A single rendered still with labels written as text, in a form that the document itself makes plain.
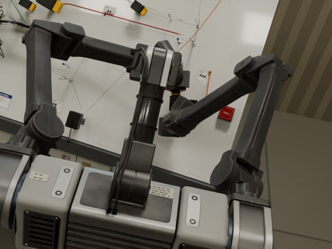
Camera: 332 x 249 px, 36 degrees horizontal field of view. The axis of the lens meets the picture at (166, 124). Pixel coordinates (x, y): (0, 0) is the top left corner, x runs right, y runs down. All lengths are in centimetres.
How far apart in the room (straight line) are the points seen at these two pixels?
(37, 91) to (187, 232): 53
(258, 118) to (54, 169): 53
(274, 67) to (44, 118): 60
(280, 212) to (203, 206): 230
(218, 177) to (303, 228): 211
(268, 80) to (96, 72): 88
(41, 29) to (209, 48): 79
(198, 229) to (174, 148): 106
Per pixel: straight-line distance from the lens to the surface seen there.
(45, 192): 98
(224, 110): 196
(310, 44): 381
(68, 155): 218
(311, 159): 378
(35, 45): 139
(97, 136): 204
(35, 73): 131
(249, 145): 124
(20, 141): 113
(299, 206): 339
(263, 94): 133
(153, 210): 98
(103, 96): 204
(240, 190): 112
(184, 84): 184
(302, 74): 394
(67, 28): 146
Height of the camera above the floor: 225
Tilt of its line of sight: 39 degrees down
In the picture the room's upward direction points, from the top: 14 degrees clockwise
